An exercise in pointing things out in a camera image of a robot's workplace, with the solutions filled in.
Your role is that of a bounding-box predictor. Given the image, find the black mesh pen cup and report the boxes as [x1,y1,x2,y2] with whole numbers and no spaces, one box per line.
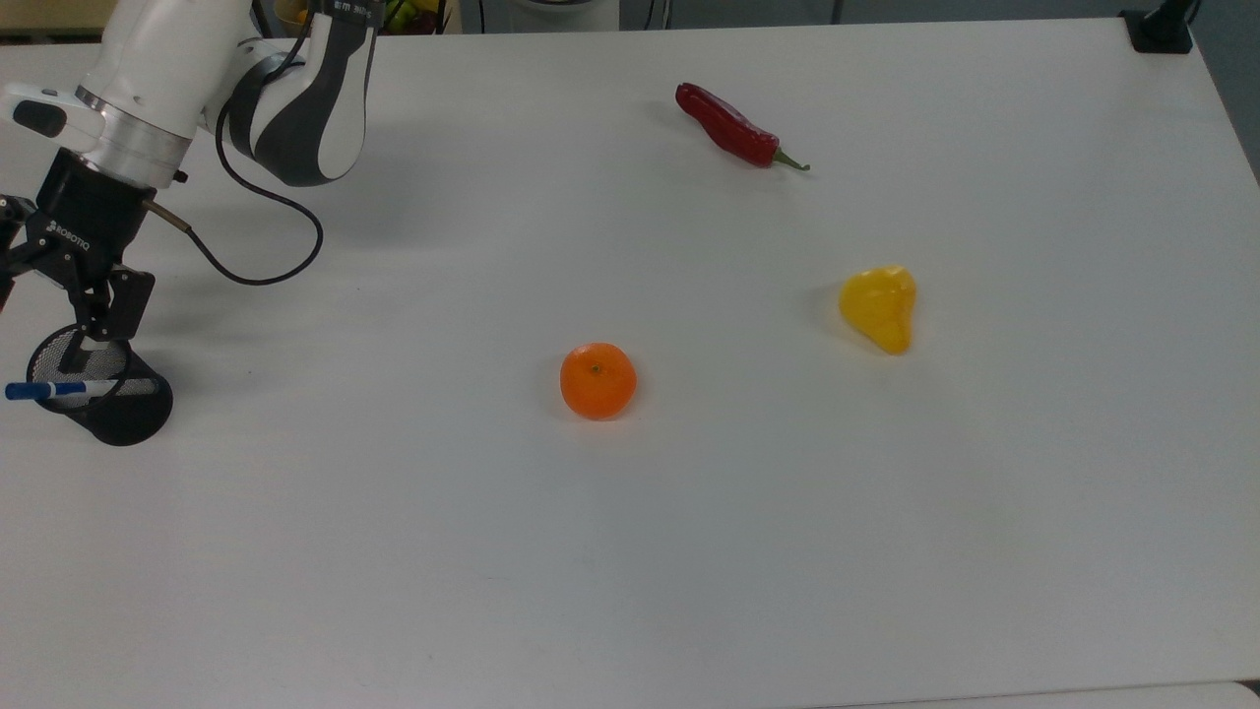
[28,323,175,447]

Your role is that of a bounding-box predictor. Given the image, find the orange toy mandarin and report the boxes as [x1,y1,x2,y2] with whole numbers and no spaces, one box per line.
[560,342,638,421]

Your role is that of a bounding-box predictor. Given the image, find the bowl of fruit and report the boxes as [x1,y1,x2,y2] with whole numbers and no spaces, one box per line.
[274,0,446,36]

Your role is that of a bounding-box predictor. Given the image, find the beige wooden desk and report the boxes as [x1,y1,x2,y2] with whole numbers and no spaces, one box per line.
[0,0,117,38]

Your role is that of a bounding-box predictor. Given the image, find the white adjacent table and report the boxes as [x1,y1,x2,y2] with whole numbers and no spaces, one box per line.
[837,679,1260,709]

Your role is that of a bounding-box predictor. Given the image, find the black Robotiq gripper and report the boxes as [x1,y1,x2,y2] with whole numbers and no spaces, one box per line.
[0,148,156,373]

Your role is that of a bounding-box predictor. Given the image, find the black table clamp mount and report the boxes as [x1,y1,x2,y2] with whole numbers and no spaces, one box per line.
[1120,0,1202,55]

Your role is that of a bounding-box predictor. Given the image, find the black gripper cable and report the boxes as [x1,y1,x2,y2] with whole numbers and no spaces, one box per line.
[143,30,326,289]

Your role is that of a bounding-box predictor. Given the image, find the blue and white marker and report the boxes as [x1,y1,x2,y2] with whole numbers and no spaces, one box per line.
[5,377,163,402]

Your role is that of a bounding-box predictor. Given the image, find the red toy chili pepper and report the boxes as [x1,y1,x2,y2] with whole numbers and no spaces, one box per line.
[675,82,811,173]

